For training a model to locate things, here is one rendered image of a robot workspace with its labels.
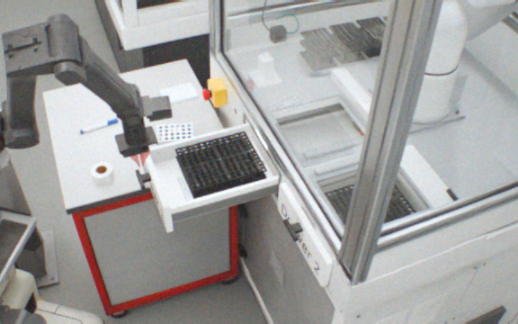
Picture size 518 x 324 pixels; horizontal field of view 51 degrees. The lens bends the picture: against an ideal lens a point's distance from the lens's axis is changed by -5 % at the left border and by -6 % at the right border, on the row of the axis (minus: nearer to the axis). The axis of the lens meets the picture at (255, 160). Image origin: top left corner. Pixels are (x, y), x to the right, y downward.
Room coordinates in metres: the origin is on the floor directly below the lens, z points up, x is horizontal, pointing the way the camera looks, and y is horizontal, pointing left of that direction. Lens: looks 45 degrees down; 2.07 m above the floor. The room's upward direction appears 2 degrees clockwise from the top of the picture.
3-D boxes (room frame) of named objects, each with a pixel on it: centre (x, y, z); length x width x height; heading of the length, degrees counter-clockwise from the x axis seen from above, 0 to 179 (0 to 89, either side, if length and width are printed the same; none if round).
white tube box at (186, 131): (1.40, 0.27, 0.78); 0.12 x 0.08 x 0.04; 98
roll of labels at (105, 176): (1.21, 0.48, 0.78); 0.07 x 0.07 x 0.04
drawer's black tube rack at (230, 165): (1.18, 0.10, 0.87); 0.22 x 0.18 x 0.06; 113
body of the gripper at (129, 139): (1.05, 0.31, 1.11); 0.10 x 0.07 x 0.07; 114
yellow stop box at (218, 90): (1.52, 0.14, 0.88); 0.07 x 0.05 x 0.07; 23
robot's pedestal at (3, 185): (1.38, 1.02, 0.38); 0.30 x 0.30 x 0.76; 19
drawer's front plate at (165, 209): (1.10, 0.29, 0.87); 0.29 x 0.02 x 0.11; 23
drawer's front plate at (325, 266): (0.93, -0.13, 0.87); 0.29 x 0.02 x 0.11; 23
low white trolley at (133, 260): (1.48, 0.43, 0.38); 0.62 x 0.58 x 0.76; 23
